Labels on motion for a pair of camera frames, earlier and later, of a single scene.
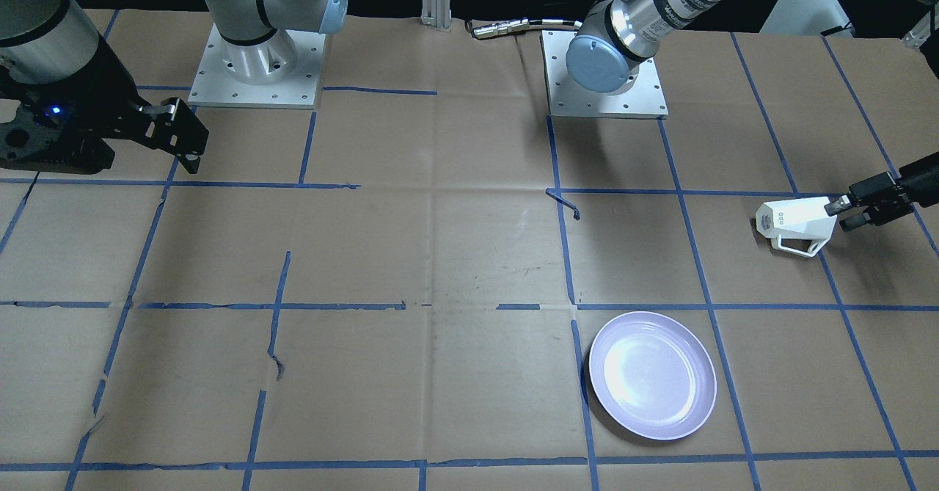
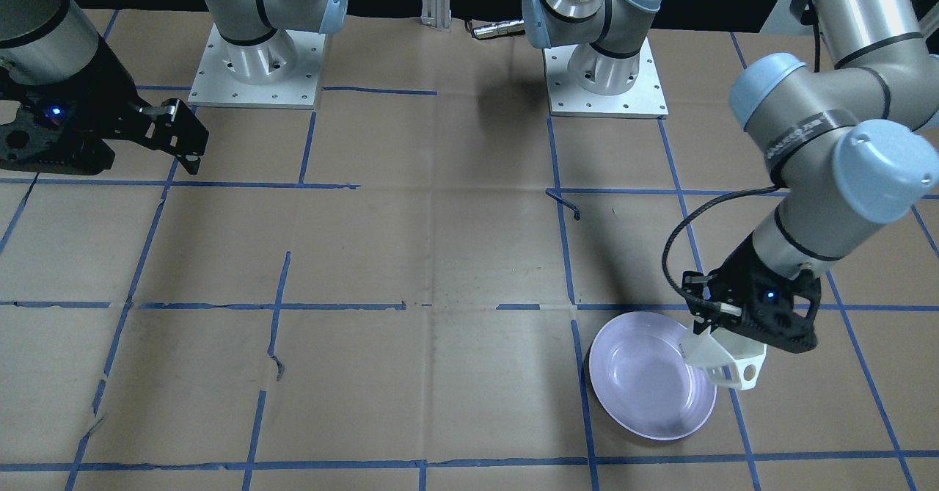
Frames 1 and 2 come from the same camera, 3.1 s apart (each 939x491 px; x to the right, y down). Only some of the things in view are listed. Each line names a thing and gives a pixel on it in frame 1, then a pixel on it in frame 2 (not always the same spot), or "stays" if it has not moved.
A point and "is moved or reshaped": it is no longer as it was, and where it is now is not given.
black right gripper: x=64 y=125 stays
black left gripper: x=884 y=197 -> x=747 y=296
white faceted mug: x=804 y=218 is moved or reshaped
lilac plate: x=653 y=375 stays
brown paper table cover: x=404 y=290 stays
